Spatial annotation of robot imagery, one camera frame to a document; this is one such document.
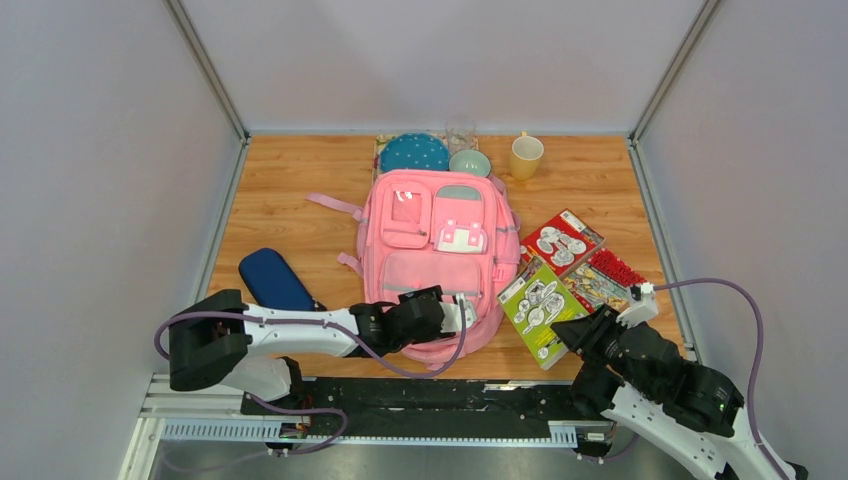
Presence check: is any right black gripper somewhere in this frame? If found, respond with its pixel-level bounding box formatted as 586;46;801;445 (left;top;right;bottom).
550;303;658;401

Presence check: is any green comic book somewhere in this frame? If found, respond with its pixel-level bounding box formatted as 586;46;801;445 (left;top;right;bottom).
497;256;589;370

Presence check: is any pink student backpack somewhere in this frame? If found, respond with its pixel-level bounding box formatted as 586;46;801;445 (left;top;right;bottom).
306;169;520;370

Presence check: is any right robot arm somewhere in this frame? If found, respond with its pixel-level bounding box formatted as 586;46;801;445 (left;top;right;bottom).
551;306;809;479

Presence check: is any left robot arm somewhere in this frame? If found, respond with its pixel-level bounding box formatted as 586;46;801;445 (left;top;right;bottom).
154;286;476;415

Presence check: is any red lettered comic book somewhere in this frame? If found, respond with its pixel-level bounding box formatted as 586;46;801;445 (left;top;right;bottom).
564;248;646;313

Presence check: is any navy blue pencil case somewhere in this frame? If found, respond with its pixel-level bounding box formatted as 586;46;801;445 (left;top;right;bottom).
238;248;327;311

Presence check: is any light green bowl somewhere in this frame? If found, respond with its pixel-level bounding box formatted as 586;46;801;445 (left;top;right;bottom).
449;149;492;177

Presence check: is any blue polka dot plate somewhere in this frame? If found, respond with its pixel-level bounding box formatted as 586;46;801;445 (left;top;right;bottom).
377;133;450;173

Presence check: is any yellow mug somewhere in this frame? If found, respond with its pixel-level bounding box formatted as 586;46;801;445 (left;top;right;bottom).
509;132;545;181

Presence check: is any clear drinking glass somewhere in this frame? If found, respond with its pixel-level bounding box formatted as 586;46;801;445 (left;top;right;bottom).
445;115;477;155

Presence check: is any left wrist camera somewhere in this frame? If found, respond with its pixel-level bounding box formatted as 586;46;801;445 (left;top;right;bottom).
440;293;477;334

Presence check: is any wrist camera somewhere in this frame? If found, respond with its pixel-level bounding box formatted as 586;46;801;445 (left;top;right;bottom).
616;282;659;328
440;293;477;334

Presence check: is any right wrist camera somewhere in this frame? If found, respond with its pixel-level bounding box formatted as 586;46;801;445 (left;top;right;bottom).
616;282;659;328

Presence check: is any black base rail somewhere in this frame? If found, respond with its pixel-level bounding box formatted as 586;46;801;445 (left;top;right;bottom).
272;377;614;440

